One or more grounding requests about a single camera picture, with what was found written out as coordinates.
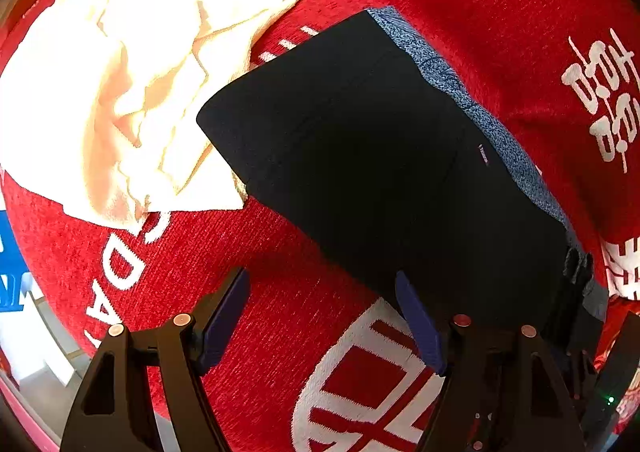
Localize cream cloth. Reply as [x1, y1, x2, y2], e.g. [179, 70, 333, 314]
[0, 0, 321, 228]

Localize black pants with blue stripe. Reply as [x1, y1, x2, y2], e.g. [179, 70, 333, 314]
[196, 6, 611, 335]

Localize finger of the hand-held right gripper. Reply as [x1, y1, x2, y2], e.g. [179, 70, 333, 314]
[545, 248, 597, 358]

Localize red printed blanket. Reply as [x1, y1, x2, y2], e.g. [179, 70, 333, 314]
[0, 0, 640, 452]

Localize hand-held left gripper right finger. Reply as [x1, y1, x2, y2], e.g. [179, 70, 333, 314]
[395, 271, 586, 452]

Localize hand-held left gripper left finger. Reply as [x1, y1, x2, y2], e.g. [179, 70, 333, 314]
[60, 267, 251, 452]

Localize blue printed box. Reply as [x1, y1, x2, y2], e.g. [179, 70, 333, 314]
[0, 209, 37, 314]

